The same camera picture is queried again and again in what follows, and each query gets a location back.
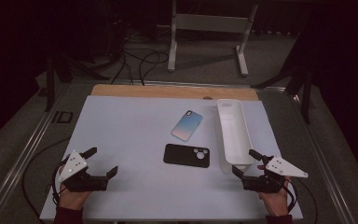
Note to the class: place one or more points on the white metal stand frame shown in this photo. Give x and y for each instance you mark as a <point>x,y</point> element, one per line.
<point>211,23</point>

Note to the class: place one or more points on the black stand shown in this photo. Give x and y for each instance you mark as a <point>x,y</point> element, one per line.
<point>50,84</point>
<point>306,93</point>

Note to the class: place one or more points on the black phone case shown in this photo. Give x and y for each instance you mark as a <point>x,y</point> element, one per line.
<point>183,155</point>

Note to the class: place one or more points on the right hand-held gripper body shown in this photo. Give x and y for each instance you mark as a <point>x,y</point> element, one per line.
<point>279,168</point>

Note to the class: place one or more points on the person's right hand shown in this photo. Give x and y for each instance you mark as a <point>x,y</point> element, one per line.
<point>276,202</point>

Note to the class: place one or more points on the person's left hand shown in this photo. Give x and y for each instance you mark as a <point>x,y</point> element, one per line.
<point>71,199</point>

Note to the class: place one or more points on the white table mat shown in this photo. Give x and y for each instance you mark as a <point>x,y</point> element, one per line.
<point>130,140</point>

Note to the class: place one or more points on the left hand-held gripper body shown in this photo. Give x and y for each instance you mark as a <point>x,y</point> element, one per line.
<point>74,165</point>

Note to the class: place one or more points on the long white plastic bin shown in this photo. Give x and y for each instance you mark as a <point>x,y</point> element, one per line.
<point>234,130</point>

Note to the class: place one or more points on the blue pink gradient phone case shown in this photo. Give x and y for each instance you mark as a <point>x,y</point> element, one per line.
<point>187,125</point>

